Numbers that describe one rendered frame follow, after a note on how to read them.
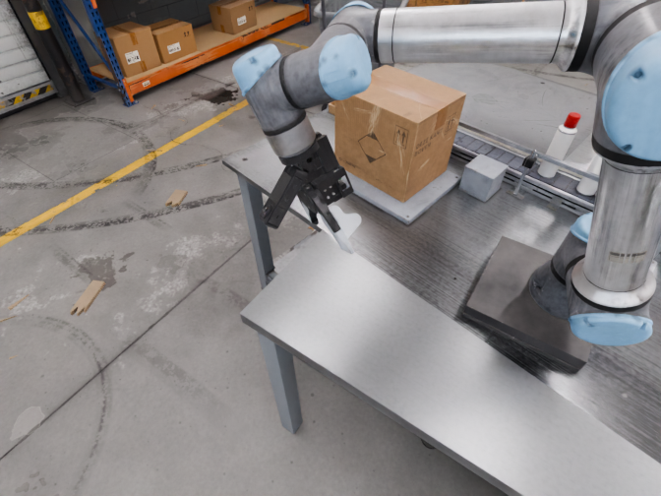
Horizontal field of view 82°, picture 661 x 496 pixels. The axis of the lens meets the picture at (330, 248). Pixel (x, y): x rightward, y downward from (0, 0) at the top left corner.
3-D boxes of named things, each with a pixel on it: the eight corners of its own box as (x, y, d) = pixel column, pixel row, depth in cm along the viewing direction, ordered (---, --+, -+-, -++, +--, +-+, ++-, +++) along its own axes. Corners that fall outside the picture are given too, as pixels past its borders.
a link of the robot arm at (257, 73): (264, 54, 50) (217, 72, 54) (299, 129, 56) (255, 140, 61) (287, 33, 55) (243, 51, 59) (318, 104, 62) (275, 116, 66)
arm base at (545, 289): (609, 291, 90) (632, 266, 82) (581, 334, 83) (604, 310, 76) (546, 257, 97) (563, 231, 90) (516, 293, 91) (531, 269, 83)
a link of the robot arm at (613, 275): (631, 291, 76) (735, -24, 40) (647, 360, 67) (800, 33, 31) (561, 288, 81) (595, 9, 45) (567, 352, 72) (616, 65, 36)
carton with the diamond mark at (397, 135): (447, 170, 130) (467, 93, 110) (403, 204, 118) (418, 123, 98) (378, 138, 144) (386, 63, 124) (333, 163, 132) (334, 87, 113)
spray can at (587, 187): (596, 191, 117) (635, 131, 102) (590, 199, 115) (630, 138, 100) (579, 184, 120) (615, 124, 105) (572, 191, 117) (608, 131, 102)
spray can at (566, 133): (557, 173, 123) (587, 114, 108) (550, 181, 121) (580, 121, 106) (541, 167, 126) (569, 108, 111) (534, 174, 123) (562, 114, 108)
